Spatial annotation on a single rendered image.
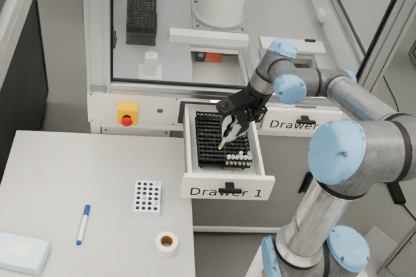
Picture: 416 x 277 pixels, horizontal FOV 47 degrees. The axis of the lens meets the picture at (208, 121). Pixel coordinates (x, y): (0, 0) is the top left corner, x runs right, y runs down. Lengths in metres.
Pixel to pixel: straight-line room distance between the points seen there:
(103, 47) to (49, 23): 2.14
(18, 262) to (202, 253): 1.14
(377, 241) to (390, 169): 1.79
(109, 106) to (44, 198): 0.38
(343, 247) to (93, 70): 0.94
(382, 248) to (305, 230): 1.62
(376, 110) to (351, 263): 0.38
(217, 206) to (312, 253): 1.13
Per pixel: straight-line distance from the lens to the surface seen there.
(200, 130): 1.64
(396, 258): 2.43
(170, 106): 1.71
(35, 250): 1.48
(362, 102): 1.12
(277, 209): 2.31
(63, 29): 3.62
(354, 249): 1.26
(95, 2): 1.46
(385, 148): 0.89
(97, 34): 1.52
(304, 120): 1.77
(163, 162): 1.71
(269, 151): 1.96
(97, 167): 1.69
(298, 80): 1.21
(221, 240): 2.45
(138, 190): 1.58
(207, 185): 1.50
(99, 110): 1.73
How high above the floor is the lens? 2.07
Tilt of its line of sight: 45 degrees down
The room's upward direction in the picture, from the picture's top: 12 degrees clockwise
